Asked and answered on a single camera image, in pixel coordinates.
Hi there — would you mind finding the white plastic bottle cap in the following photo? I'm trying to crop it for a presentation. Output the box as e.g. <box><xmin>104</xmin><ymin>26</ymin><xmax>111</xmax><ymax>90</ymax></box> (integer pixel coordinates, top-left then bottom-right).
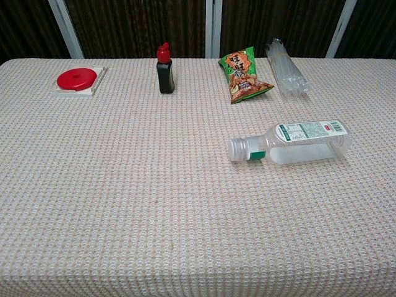
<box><xmin>228</xmin><ymin>137</ymin><xmax>247</xmax><ymax>163</ymax></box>

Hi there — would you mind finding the clear plastic bottle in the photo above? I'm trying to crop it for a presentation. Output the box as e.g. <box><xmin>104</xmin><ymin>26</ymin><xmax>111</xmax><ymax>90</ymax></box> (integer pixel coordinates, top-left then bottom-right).
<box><xmin>239</xmin><ymin>119</ymin><xmax>353</xmax><ymax>166</ymax></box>

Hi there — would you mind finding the dark sauce bottle red cap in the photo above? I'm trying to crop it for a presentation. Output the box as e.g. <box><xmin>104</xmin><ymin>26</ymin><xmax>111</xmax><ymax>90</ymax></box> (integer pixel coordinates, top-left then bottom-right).
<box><xmin>156</xmin><ymin>42</ymin><xmax>176</xmax><ymax>95</ymax></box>

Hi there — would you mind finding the beige woven tablecloth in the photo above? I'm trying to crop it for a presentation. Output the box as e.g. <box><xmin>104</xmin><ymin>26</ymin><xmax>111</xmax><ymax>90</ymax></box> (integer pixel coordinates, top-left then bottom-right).
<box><xmin>0</xmin><ymin>57</ymin><xmax>396</xmax><ymax>297</ymax></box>

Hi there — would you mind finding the green snack bag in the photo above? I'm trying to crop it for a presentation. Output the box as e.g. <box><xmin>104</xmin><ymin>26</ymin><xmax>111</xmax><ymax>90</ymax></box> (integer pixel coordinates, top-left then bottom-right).
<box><xmin>218</xmin><ymin>46</ymin><xmax>275</xmax><ymax>105</ymax></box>

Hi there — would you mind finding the clear plastic straws pack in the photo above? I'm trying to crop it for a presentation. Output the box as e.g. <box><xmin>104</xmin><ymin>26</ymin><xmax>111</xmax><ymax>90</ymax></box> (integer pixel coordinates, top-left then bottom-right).
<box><xmin>265</xmin><ymin>37</ymin><xmax>312</xmax><ymax>99</ymax></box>

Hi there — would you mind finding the red round lid container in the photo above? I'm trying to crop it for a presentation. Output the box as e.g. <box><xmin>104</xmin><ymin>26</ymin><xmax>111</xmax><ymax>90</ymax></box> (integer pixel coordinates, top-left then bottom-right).
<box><xmin>51</xmin><ymin>66</ymin><xmax>108</xmax><ymax>98</ymax></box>

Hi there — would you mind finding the white frame post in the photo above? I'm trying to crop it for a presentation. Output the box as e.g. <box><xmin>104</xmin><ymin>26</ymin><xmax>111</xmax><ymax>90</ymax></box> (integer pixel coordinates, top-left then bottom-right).
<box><xmin>325</xmin><ymin>0</ymin><xmax>358</xmax><ymax>59</ymax></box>
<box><xmin>205</xmin><ymin>0</ymin><xmax>223</xmax><ymax>59</ymax></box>
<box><xmin>48</xmin><ymin>0</ymin><xmax>85</xmax><ymax>59</ymax></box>

